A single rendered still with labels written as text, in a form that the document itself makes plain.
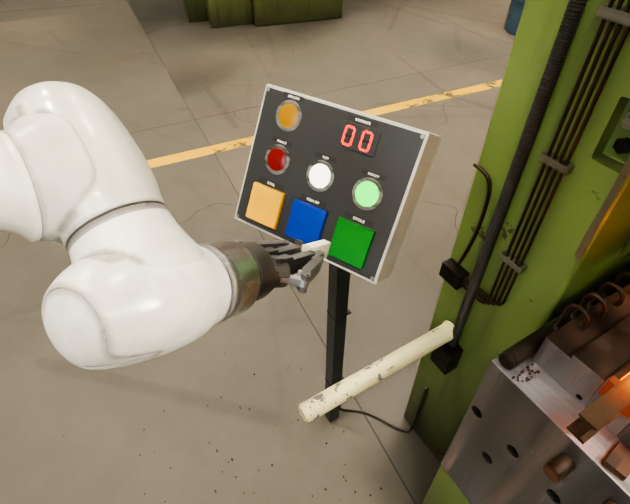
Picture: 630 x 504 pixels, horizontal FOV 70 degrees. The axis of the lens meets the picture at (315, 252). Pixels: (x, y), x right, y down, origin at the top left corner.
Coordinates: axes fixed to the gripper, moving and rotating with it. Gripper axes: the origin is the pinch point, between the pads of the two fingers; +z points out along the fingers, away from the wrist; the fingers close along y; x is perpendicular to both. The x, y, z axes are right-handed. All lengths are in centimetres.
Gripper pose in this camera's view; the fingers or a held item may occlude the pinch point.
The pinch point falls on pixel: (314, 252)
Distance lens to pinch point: 71.6
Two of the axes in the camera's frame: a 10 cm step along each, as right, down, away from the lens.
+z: 4.8, -1.4, 8.7
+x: 2.8, -9.1, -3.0
